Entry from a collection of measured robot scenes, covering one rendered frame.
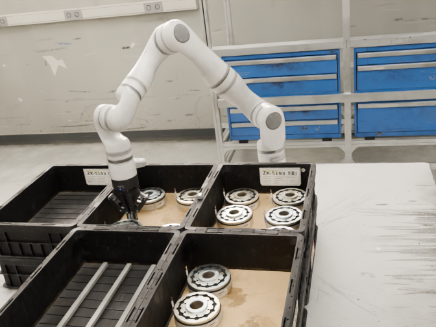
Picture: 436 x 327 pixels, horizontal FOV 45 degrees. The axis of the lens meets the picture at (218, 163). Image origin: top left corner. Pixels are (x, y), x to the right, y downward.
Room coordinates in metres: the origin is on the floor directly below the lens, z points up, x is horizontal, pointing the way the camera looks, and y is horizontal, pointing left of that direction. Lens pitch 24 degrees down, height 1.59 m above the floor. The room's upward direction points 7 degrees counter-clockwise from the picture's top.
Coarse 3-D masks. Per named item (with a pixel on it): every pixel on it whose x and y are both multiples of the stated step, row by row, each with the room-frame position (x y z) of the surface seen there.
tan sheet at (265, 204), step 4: (260, 196) 1.45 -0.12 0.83; (264, 196) 1.45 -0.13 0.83; (268, 196) 1.44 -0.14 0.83; (272, 196) 1.44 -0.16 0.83; (260, 200) 1.42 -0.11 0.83; (264, 200) 1.42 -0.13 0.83; (268, 200) 1.41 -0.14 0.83; (224, 204) 1.42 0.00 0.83; (260, 204) 1.39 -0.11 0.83; (264, 204) 1.39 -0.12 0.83; (268, 204) 1.39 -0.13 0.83; (272, 204) 1.39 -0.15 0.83; (260, 208) 1.37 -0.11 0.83; (264, 208) 1.37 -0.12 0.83; (268, 208) 1.37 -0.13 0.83; (252, 212) 1.35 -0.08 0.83; (256, 212) 1.35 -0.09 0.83; (260, 212) 1.35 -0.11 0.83; (256, 216) 1.33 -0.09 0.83; (260, 216) 1.33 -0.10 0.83; (256, 220) 1.31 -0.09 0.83; (260, 220) 1.30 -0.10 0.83; (216, 224) 1.31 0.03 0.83; (252, 224) 1.28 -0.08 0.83; (256, 224) 1.28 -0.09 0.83; (260, 224) 1.28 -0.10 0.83; (264, 224) 1.28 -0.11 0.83
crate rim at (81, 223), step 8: (216, 168) 1.48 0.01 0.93; (208, 176) 1.43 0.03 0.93; (200, 192) 1.33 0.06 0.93; (96, 208) 1.31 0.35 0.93; (192, 208) 1.24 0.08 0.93; (88, 216) 1.27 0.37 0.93; (184, 216) 1.20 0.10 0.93; (80, 224) 1.23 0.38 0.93; (88, 224) 1.22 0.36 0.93; (96, 224) 1.21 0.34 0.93; (104, 224) 1.21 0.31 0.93; (184, 224) 1.16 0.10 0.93
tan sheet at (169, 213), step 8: (168, 200) 1.50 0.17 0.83; (160, 208) 1.45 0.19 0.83; (168, 208) 1.44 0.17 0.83; (176, 208) 1.44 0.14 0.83; (144, 216) 1.41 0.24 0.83; (152, 216) 1.41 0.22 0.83; (160, 216) 1.40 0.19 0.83; (168, 216) 1.39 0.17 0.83; (176, 216) 1.39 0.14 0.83; (144, 224) 1.36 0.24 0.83; (152, 224) 1.36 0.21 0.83; (160, 224) 1.35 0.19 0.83
